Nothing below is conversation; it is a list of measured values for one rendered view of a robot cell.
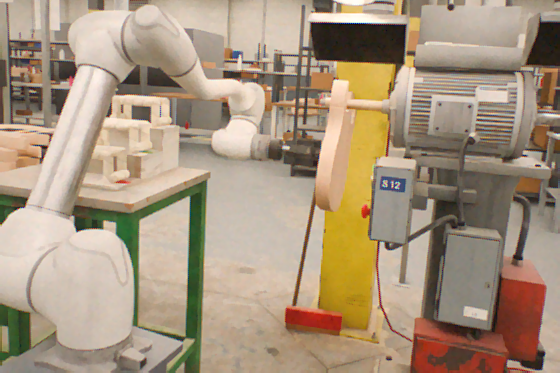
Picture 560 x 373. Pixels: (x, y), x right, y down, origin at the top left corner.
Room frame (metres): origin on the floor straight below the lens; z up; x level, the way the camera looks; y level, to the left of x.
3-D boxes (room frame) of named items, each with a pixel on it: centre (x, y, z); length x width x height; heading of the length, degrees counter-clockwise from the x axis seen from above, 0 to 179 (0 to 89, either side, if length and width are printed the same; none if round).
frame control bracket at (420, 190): (1.35, -0.42, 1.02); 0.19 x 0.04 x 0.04; 164
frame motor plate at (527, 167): (1.48, -0.62, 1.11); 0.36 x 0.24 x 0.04; 74
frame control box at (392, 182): (1.29, -0.40, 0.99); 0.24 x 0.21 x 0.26; 74
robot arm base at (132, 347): (0.98, 0.34, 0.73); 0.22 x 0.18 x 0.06; 66
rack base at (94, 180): (1.65, 0.61, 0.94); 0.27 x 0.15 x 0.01; 77
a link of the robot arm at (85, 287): (1.00, 0.37, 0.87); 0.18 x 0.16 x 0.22; 69
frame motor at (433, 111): (1.50, -0.55, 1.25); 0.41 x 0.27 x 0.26; 74
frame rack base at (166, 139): (1.95, 0.53, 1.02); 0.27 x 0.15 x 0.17; 77
